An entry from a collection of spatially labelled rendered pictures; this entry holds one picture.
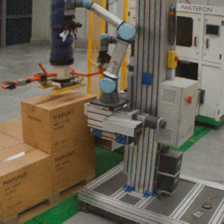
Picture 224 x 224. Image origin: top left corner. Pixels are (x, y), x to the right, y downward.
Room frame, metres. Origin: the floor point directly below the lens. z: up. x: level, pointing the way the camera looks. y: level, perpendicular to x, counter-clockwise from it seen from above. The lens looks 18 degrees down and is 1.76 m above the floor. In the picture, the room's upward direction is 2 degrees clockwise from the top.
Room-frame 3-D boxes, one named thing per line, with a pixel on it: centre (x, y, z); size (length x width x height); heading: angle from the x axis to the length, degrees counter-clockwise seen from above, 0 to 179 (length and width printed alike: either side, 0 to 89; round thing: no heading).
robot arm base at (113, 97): (2.50, 0.00, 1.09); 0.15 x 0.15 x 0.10
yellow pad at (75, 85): (2.83, 0.36, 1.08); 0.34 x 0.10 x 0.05; 142
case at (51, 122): (2.88, 0.46, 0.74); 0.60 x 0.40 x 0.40; 143
